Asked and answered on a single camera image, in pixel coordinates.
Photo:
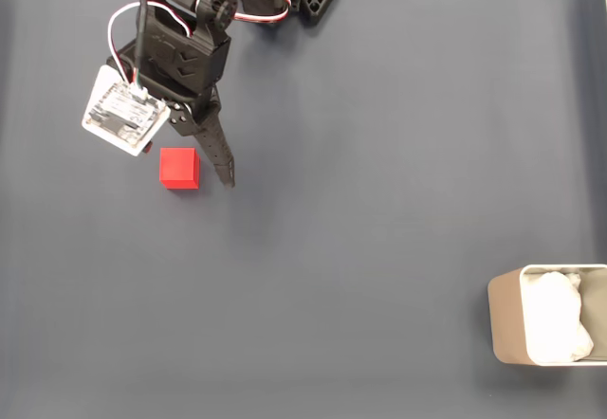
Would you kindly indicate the red cube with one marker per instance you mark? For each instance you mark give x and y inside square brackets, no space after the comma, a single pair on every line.
[178,165]

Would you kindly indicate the beige metal box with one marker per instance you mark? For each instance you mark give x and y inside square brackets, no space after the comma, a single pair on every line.
[505,315]

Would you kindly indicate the dark grey table mat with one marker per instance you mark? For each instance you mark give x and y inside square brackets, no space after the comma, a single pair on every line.
[332,248]

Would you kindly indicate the white crumpled paper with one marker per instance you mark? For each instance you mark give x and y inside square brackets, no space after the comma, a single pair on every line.
[555,315]

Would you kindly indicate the white camera board mount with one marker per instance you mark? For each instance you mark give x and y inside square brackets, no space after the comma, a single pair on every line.
[125,111]

